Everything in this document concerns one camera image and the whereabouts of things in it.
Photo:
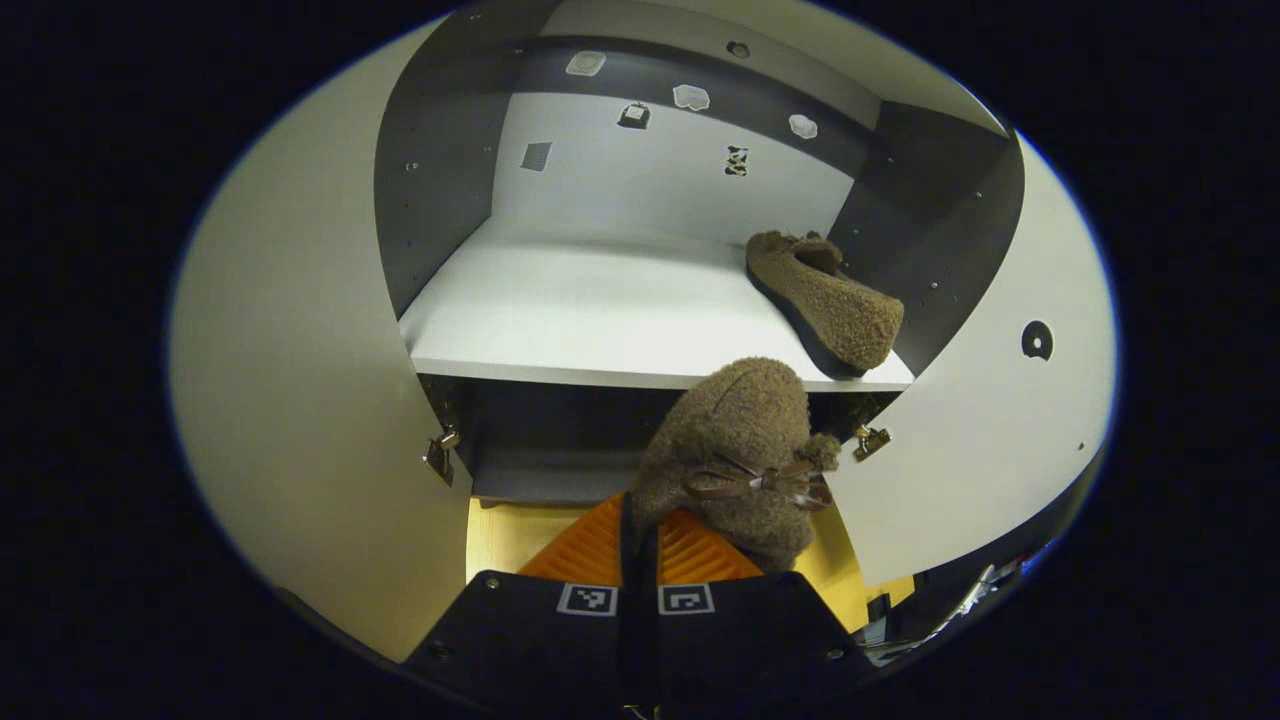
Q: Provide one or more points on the brown fluffy shoe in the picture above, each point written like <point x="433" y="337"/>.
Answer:
<point x="740" y="420"/>
<point x="840" y="305"/>

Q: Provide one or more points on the white cabinet door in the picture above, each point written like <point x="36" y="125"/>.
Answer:
<point x="980" y="440"/>
<point x="300" y="350"/>

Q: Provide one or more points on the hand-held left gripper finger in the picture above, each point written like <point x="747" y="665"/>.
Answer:
<point x="628" y="560"/>
<point x="650" y="570"/>

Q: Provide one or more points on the dark equipment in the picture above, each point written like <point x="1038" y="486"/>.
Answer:
<point x="940" y="610"/>

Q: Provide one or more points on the white and grey shoe cabinet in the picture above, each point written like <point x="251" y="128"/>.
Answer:
<point x="580" y="300"/>

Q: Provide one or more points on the metal door hinge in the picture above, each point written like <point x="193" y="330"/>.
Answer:
<point x="440" y="456"/>
<point x="870" y="441"/>

